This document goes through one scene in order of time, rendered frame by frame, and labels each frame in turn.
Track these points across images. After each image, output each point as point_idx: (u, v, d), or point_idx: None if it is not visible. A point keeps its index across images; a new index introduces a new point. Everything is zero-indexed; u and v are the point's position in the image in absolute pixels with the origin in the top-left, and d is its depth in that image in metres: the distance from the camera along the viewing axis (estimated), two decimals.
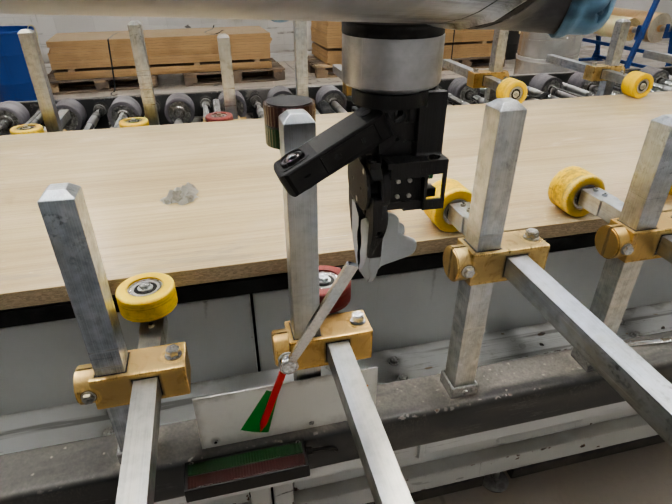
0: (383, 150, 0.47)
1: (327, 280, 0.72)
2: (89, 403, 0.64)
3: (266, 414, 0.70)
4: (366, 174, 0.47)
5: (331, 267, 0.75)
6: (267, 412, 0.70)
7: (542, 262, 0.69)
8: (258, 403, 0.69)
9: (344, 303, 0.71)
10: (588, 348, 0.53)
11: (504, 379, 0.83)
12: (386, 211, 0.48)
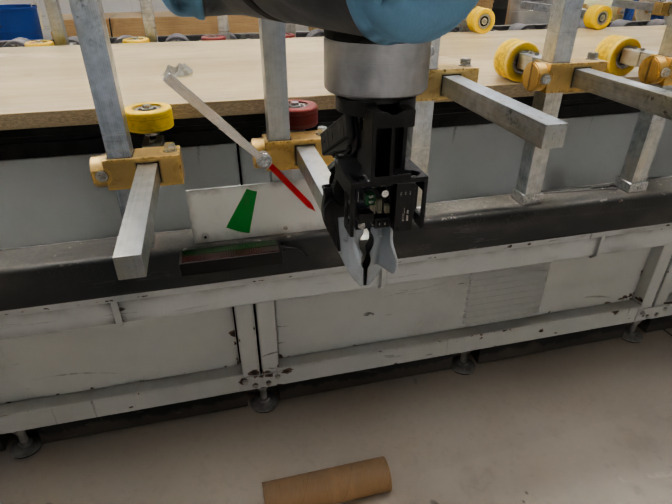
0: (353, 150, 0.47)
1: (297, 104, 0.87)
2: (102, 186, 0.79)
3: (302, 198, 0.86)
4: (334, 162, 0.49)
5: (302, 100, 0.90)
6: (301, 196, 0.86)
7: None
8: (240, 201, 0.84)
9: (311, 122, 0.86)
10: (494, 111, 0.68)
11: (451, 209, 0.98)
12: (328, 202, 0.49)
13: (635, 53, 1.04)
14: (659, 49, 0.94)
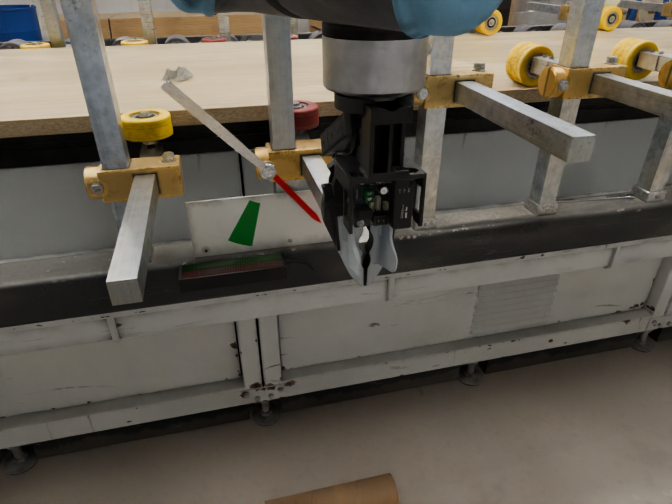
0: (352, 149, 0.47)
1: (298, 105, 0.86)
2: (97, 198, 0.75)
3: (307, 210, 0.82)
4: (334, 161, 0.50)
5: (303, 100, 0.89)
6: (306, 208, 0.82)
7: None
8: (242, 213, 0.80)
9: (312, 123, 0.85)
10: (513, 120, 0.64)
11: (462, 220, 0.94)
12: (327, 201, 0.50)
13: (653, 57, 1.00)
14: None
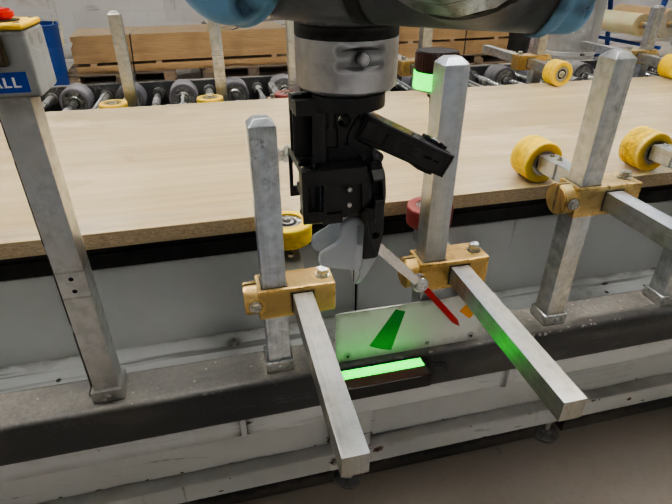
0: None
1: None
2: (252, 314, 0.74)
3: (448, 315, 0.82)
4: None
5: None
6: (448, 313, 0.82)
7: (634, 198, 0.80)
8: (387, 321, 0.80)
9: (448, 224, 0.85)
10: None
11: (587, 312, 0.94)
12: None
13: None
14: None
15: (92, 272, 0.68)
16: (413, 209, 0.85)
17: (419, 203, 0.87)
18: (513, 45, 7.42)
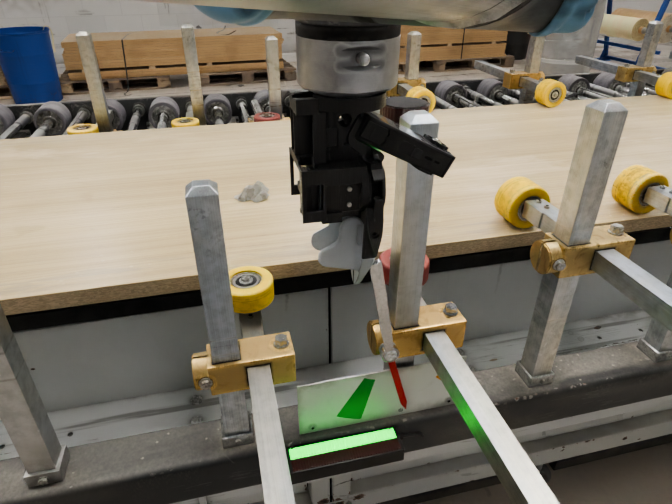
0: None
1: None
2: (203, 389, 0.67)
3: (400, 395, 0.75)
4: None
5: None
6: (401, 393, 0.75)
7: (626, 256, 0.72)
8: (355, 390, 0.73)
9: (424, 280, 0.78)
10: None
11: (576, 369, 0.87)
12: None
13: None
14: None
15: (19, 350, 0.61)
16: (385, 264, 0.77)
17: None
18: (511, 49, 7.35)
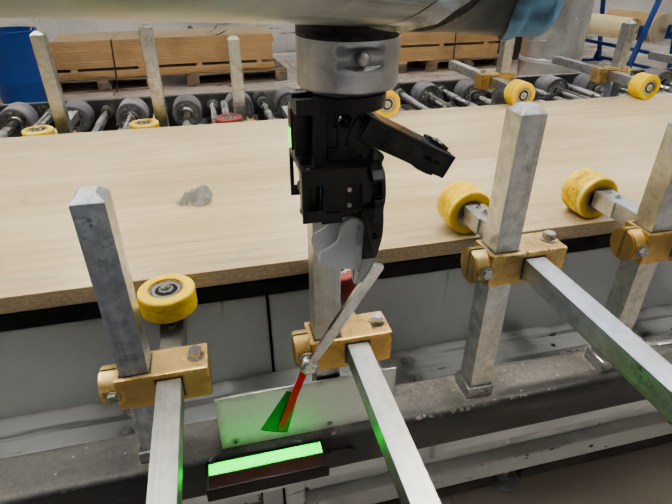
0: None
1: None
2: (113, 403, 0.64)
3: (286, 414, 0.71)
4: None
5: None
6: (287, 412, 0.71)
7: (559, 264, 0.70)
8: (278, 403, 0.70)
9: (354, 288, 0.75)
10: (610, 349, 0.54)
11: (519, 380, 0.84)
12: None
13: None
14: None
15: None
16: None
17: None
18: None
